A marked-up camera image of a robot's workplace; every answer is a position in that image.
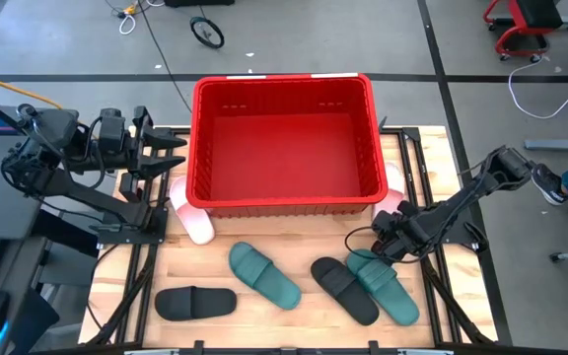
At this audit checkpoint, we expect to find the red rolling stool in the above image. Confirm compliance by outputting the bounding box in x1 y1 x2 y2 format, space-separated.
482 0 568 63

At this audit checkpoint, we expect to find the long white floor cable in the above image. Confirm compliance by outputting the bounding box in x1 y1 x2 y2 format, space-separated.
507 57 568 120

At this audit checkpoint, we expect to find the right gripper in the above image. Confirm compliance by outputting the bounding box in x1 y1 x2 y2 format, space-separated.
371 200 436 264

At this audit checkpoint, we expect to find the grey table leg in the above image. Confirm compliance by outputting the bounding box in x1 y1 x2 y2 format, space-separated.
524 126 568 153

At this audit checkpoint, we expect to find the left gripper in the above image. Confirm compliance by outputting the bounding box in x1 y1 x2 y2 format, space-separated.
125 106 188 181

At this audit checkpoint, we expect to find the black slide sandal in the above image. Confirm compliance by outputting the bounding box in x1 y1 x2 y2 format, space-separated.
154 285 239 322
310 256 381 327

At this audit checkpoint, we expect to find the white coiled cable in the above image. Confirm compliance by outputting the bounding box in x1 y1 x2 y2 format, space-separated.
117 11 138 36

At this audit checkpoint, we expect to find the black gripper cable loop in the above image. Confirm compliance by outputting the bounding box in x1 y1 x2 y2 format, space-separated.
344 225 416 264

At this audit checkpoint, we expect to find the long black floor cable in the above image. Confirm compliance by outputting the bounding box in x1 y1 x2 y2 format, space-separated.
137 0 192 113

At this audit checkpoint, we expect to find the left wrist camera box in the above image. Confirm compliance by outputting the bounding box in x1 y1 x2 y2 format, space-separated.
98 107 128 155

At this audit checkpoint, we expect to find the pink slide sandal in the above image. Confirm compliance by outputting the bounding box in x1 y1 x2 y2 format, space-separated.
169 176 216 247
371 162 407 221

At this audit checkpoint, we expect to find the black cable ring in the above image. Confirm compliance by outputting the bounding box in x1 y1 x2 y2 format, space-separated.
189 16 226 50

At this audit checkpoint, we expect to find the person's shoe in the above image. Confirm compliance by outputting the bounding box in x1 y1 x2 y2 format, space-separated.
531 163 568 206

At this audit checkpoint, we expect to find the red plastic bin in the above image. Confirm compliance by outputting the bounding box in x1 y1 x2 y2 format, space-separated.
185 72 390 219

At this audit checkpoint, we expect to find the green slide sandal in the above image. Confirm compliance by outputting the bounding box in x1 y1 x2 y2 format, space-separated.
228 241 303 312
345 248 421 327

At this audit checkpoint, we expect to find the black aluminium table frame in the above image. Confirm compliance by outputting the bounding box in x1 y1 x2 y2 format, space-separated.
79 125 500 355

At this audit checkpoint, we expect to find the yellow floor cable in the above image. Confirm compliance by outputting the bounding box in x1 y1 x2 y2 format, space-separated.
0 68 64 110

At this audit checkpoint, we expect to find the black mouse pad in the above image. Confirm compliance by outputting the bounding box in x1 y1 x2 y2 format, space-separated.
9 289 61 354

